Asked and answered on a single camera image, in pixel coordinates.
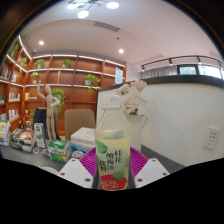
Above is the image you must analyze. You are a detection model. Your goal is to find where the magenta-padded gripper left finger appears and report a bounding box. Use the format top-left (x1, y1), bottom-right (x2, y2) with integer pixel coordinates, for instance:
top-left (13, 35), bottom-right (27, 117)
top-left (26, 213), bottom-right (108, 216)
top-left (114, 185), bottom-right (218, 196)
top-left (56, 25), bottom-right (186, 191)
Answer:
top-left (57, 147), bottom-right (99, 190)

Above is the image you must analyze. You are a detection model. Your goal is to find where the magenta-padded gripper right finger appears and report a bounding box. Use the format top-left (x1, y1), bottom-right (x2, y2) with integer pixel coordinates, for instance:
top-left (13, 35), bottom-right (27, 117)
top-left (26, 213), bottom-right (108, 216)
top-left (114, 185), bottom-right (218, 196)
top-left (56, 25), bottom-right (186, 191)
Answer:
top-left (129, 146), bottom-right (170, 189)

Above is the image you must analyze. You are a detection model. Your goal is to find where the yellow drink bottle white cap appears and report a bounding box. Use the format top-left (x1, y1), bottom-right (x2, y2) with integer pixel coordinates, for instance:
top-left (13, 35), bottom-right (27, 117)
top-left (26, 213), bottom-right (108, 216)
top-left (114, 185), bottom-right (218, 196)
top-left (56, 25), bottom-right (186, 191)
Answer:
top-left (94, 94), bottom-right (132, 192)

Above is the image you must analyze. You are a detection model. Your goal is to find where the low green and white box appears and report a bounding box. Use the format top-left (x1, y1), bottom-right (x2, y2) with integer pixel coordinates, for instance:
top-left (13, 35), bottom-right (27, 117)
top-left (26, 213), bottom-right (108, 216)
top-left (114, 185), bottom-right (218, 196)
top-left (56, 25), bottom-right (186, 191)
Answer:
top-left (47, 139), bottom-right (72, 163)

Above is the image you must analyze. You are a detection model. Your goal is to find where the stack of white books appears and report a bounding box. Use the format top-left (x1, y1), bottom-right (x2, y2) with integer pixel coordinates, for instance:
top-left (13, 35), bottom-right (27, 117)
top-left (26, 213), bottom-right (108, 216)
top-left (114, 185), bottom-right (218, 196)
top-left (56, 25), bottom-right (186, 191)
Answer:
top-left (69, 127), bottom-right (98, 153)

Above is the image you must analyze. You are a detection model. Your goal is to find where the tan upholstered chair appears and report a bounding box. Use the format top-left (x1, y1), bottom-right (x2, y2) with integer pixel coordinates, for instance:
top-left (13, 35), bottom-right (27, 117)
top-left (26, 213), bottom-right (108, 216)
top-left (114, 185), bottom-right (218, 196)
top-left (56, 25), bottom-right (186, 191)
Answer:
top-left (63, 108), bottom-right (97, 141)

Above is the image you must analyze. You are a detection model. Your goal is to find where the tall green and white carton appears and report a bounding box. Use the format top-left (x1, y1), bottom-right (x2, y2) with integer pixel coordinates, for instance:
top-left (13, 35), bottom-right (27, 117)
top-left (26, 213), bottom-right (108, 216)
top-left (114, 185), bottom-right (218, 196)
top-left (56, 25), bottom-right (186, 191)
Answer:
top-left (33, 122), bottom-right (47, 149)

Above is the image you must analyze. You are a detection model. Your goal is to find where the flat stack of magazines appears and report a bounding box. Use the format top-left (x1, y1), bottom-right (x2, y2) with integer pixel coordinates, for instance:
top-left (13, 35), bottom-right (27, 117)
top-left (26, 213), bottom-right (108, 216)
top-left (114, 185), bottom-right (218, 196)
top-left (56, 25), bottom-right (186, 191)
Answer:
top-left (9, 128), bottom-right (37, 153)

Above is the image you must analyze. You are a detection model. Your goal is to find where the dark blue chair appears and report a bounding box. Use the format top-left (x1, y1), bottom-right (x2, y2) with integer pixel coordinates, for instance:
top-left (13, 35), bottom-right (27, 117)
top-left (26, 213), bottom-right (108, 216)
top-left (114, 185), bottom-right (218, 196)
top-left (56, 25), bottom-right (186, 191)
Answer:
top-left (32, 107), bottom-right (59, 136)

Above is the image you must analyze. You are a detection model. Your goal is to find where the wooden artist mannequin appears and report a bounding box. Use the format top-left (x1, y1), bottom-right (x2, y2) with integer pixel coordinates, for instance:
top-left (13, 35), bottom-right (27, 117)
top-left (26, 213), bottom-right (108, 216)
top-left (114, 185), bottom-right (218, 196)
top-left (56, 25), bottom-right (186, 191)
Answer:
top-left (36, 83), bottom-right (61, 140)

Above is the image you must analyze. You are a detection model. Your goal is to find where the white vase with pale flowers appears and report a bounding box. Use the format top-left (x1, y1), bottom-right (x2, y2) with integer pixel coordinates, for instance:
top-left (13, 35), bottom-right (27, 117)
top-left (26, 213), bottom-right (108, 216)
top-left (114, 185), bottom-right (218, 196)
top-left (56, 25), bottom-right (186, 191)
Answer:
top-left (114, 79), bottom-right (149, 153)

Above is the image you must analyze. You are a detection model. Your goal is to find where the orange wooden shelf unit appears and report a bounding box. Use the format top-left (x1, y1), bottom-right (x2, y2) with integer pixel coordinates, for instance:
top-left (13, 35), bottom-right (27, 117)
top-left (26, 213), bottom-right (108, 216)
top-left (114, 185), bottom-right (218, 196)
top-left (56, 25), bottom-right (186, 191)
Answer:
top-left (0, 36), bottom-right (128, 134)

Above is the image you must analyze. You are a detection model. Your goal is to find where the high window strip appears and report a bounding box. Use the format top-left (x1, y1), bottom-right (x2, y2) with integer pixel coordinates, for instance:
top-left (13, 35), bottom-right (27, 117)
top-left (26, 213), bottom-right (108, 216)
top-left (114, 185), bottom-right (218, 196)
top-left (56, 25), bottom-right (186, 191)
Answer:
top-left (141, 54), bottom-right (224, 80)

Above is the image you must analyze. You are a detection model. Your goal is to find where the branched ceiling lamp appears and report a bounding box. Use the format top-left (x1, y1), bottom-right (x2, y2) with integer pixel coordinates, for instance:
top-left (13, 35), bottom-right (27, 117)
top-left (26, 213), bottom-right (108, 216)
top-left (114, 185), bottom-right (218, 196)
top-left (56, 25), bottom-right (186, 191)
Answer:
top-left (66, 0), bottom-right (120, 19)

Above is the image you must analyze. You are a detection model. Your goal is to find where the white wall socket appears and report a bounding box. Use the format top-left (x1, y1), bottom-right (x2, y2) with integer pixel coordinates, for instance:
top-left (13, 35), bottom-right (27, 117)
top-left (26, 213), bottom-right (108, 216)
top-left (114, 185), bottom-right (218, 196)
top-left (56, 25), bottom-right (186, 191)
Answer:
top-left (203, 125), bottom-right (221, 150)

